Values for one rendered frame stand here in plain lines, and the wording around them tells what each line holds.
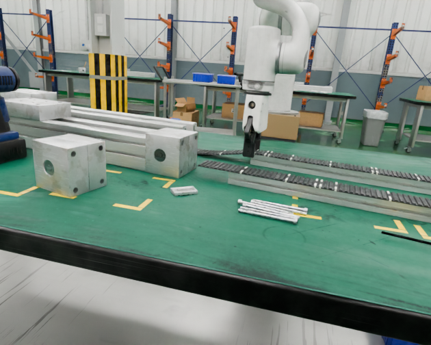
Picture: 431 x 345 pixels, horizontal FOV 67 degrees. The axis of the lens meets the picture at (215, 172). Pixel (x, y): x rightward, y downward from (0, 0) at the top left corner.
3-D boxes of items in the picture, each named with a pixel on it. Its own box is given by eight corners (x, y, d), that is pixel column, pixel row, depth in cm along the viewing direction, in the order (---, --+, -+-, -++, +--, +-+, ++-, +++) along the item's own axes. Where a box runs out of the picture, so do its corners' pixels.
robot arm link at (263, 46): (280, 81, 90) (246, 79, 92) (286, 29, 86) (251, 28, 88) (276, 82, 82) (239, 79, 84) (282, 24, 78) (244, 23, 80)
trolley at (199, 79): (234, 148, 450) (242, 72, 420) (236, 159, 398) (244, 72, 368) (160, 143, 452) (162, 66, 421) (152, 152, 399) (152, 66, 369)
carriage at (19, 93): (57, 111, 122) (56, 92, 120) (32, 113, 112) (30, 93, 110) (26, 106, 128) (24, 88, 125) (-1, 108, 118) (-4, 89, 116)
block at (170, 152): (200, 165, 87) (202, 130, 84) (178, 179, 76) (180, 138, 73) (170, 160, 90) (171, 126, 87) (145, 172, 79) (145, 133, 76)
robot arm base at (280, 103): (258, 108, 151) (263, 66, 146) (300, 112, 145) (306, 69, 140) (248, 111, 134) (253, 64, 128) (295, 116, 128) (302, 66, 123)
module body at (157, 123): (195, 148, 105) (197, 122, 102) (181, 155, 96) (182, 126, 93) (14, 119, 131) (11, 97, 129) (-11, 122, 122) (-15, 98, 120)
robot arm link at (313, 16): (268, 66, 141) (276, 5, 134) (312, 69, 137) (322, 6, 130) (264, 64, 130) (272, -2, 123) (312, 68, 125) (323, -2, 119)
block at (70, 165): (115, 182, 71) (114, 139, 68) (70, 198, 61) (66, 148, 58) (82, 172, 75) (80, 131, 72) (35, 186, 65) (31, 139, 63)
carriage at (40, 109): (72, 126, 97) (70, 102, 95) (40, 131, 87) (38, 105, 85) (31, 119, 102) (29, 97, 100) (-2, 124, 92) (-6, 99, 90)
